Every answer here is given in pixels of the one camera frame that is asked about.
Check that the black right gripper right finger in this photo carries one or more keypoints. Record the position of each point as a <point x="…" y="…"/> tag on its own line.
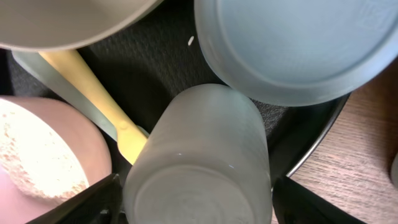
<point x="294" y="204"/>

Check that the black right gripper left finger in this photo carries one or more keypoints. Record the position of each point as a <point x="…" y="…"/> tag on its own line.
<point x="100" y="203"/>

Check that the pink bowl with rice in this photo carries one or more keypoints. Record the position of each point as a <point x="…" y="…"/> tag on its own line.
<point x="50" y="153"/>

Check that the white cup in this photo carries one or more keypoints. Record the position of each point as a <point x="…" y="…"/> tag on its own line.
<point x="206" y="161"/>

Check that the light blue cup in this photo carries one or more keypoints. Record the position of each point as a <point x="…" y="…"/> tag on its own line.
<point x="296" y="52"/>

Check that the beige bowl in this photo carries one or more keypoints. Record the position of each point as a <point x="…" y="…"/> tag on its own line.
<point x="48" y="25"/>

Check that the round black tray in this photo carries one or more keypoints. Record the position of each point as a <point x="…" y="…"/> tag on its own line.
<point x="148" y="63"/>

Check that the yellow spatula utensil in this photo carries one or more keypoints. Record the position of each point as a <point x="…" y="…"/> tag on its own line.
<point x="70" y="64"/>

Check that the mint green spatula utensil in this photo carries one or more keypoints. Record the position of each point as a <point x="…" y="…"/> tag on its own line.
<point x="45" y="73"/>

